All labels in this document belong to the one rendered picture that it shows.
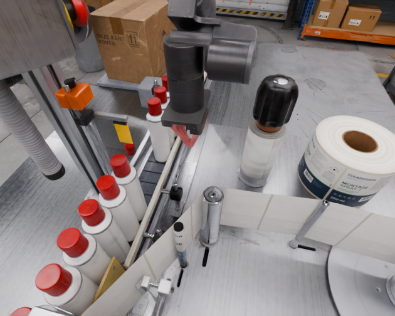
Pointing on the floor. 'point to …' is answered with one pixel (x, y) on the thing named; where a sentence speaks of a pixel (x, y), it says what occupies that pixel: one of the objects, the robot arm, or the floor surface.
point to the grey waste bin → (89, 55)
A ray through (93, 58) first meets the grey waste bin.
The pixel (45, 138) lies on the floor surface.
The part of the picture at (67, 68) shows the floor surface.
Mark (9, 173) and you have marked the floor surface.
